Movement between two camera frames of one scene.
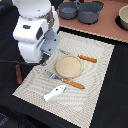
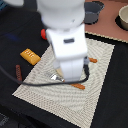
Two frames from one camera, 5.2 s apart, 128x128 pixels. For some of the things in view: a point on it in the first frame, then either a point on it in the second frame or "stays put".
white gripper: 37,38 -> 69,50
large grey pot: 89,12 stays put
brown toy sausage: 19,76 stays put
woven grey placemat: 74,97 stays put
